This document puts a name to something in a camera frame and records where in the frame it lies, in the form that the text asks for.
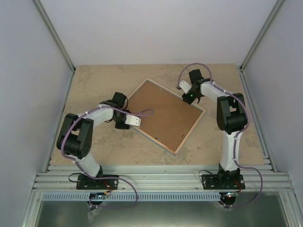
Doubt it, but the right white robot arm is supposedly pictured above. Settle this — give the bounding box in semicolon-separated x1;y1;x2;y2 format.
178;69;249;189

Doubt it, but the right small circuit board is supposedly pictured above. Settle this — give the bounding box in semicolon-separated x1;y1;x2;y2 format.
223;191;239;198

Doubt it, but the small circuit board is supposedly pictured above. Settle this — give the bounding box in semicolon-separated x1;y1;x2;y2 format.
223;191;239;198
89;191;110;200

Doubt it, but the right aluminium corner post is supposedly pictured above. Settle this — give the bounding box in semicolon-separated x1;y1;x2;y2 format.
239;0;285;73

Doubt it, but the clear plastic bag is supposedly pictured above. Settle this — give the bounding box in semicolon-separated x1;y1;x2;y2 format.
88;208;101;223

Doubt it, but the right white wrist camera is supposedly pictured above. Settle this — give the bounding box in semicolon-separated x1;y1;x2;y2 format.
177;80;191;94

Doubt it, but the blue wooden picture frame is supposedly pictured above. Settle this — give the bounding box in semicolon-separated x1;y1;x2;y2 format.
126;77;207;156

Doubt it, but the aluminium rail base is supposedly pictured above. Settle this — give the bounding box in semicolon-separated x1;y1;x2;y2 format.
33;160;294;192

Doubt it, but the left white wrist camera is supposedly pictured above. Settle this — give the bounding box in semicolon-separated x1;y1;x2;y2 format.
125;114;141;127

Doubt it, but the left small circuit board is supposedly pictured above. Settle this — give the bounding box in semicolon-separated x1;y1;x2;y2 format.
89;191;110;200

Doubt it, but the aluminium corner post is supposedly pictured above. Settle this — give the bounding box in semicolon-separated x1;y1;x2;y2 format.
32;0;76;74
239;0;285;73

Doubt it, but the left aluminium corner post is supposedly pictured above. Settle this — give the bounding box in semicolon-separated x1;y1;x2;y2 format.
32;0;76;74

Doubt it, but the brown cardboard backing board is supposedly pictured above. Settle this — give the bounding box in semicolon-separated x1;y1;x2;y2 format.
129;80;204;152

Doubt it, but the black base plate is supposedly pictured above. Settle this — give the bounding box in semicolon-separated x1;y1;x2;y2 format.
76;174;118;191
201;175;246;190

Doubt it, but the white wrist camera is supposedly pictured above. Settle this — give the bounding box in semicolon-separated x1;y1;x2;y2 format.
125;114;141;127
177;80;191;94

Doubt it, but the grey slotted cable duct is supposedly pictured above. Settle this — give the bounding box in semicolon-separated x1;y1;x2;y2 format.
42;192;221;202

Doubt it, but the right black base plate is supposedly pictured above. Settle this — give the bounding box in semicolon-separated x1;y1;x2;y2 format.
201;175;246;190

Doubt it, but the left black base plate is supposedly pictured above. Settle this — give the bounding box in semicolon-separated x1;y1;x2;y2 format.
76;174;118;191

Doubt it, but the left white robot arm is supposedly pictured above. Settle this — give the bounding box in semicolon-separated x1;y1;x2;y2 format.
56;92;130;189

